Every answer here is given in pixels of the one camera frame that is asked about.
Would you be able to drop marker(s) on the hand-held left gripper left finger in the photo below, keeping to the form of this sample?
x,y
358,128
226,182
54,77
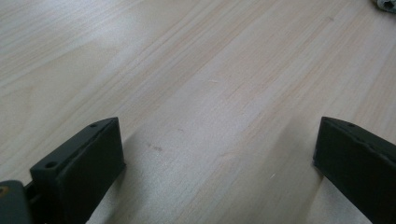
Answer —
x,y
84,168

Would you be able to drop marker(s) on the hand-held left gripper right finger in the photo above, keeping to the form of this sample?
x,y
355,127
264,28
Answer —
x,y
358,161

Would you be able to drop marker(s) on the grey sock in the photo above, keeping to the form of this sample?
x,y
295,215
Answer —
x,y
387,4

